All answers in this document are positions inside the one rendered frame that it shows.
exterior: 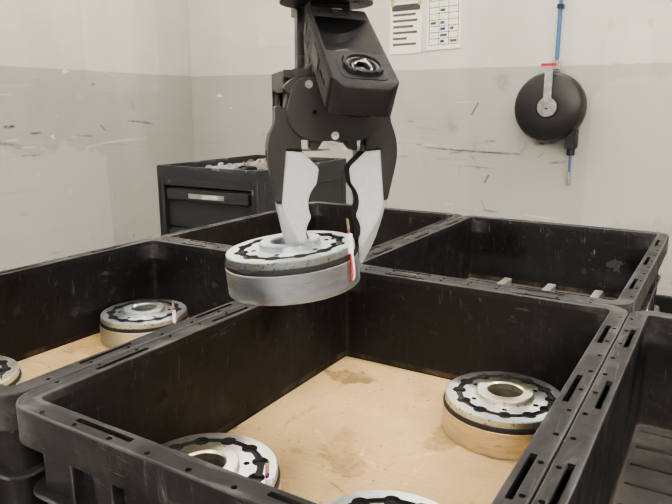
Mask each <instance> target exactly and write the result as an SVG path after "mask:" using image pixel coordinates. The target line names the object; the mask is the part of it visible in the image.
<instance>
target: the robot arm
mask: <svg viewBox="0 0 672 504"><path fill-rule="evenodd" d="M279 4H280V5H282V6H284V7H288V8H291V18H294V43H295V68H294V69H292V70H283V71H280V72H277V73H274V74H272V125H271V127H270V130H269V131H268V133H267V137H266V143H265V157H266V163H267V168H268V171H269V175H270V179H271V182H272V186H273V189H274V193H275V205H276V209H277V214H278V218H279V222H280V227H281V230H282V235H283V238H284V241H285V244H290V243H297V242H301V241H304V240H307V239H308V235H307V227H308V225H309V222H310V220H311V213H310V209H309V205H308V203H309V197H310V194H311V192H312V191H313V189H314V188H315V186H316V184H317V180H318V173H319V169H318V167H317V166H316V165H315V164H314V163H313V162H312V161H311V160H310V159H309V158H308V157H307V156H306V155H305V154H304V153H303V152H302V146H301V140H307V147H308V149H309V150H312V151H316V150H317V149H318V148H319V146H320V145H321V143H322V142H323V141H334V142H338V143H343V144H344V145H345V146H346V148H347V149H350V150H352V158H351V159H350V160H349V161H348V162H347V163H346V164H345V166H344V174H345V180H346V183H347V184H348V186H349V187H350V188H351V196H352V202H353V204H352V208H351V215H352V218H353V220H354V222H355V227H354V234H353V238H354V240H355V244H356V246H357V249H358V260H359V264H361V263H363V262H364V260H365V258H366V256H367V254H368V252H369V251H370V249H371V247H372V244H373V242H374V240H375V237H376V235H377V232H378V229H379V226H380V223H381V219H382V216H383V212H384V208H385V204H386V200H387V199H388V196H389V192H390V188H391V183H392V179H393V175H394V170H395V166H396V160H397V141H396V136H395V132H394V129H393V126H392V123H391V118H390V116H391V113H392V109H393V105H394V101H395V97H396V93H397V89H398V86H399V80H398V78H397V76H396V74H395V72H394V70H393V68H392V66H391V64H390V62H389V60H388V58H387V56H386V54H385V52H384V49H383V47H382V45H381V43H380V41H379V39H378V37H377V35H376V33H375V31H374V29H373V27H372V25H371V23H370V21H369V19H368V17H367V15H366V13H365V12H364V11H355V10H356V9H363V8H367V7H370V6H372V5H373V0H279ZM359 140H361V141H360V147H359V146H357V141H359Z"/></svg>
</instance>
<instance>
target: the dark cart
mask: <svg viewBox="0 0 672 504"><path fill-rule="evenodd" d="M263 158H266V157H265V155H260V154H256V155H248V156H238V157H229V158H219V159H210V160H200V161H191V162H182V163H172V164H163V165H157V178H158V194H159V210H160V226H161V236H162V235H165V234H170V233H174V232H179V231H183V230H187V229H192V228H196V227H201V226H205V225H210V224H214V223H219V222H223V221H228V220H232V219H237V218H241V217H245V216H250V215H254V214H259V213H263V212H268V211H272V210H277V209H276V205H275V193H274V189H273V186H272V182H271V179H270V175H269V171H268V169H267V170H237V169H221V168H205V166H206V165H212V166H215V165H216V164H217V163H220V162H222V163H223V164H224V165H226V164H228V163H232V164H234V163H243V162H245V163H246V162H247V161H248V160H249V159H253V160H254V161H256V160H257V159H263ZM308 158H309V159H310V160H311V161H312V162H313V163H314V164H315V165H316V166H317V167H318V169H319V173H318V180H317V184H316V186H315V188H314V189H313V191H312V192H311V194H310V197H309V202H331V203H342V204H346V180H345V174H344V166H345V164H346V158H326V157H308Z"/></svg>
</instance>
